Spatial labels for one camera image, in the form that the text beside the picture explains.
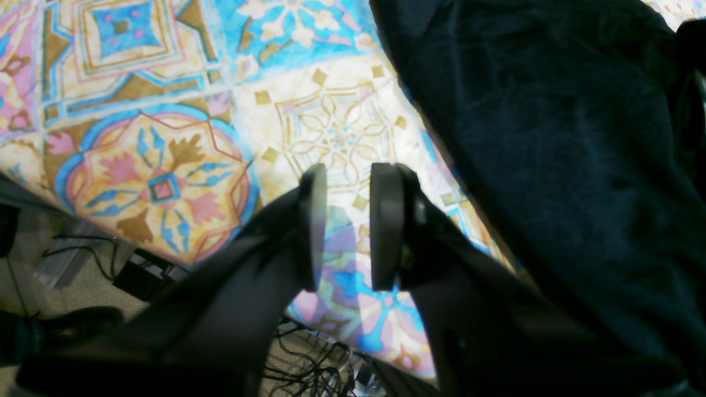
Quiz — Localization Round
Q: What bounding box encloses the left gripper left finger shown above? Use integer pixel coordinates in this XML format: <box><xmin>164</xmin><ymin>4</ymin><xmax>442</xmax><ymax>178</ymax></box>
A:
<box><xmin>15</xmin><ymin>164</ymin><xmax>327</xmax><ymax>396</ymax></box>

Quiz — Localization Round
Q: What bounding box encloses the patterned colourful tablecloth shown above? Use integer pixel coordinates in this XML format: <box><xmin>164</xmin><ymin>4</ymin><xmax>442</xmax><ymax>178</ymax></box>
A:
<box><xmin>2</xmin><ymin>1</ymin><xmax>704</xmax><ymax>383</ymax></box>

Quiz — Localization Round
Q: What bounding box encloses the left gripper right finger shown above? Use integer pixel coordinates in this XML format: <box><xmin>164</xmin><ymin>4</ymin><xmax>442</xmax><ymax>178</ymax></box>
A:
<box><xmin>369</xmin><ymin>163</ymin><xmax>687</xmax><ymax>396</ymax></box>

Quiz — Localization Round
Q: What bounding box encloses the black t-shirt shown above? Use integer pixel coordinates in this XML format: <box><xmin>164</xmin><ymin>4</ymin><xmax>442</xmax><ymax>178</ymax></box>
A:
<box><xmin>371</xmin><ymin>1</ymin><xmax>704</xmax><ymax>389</ymax></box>

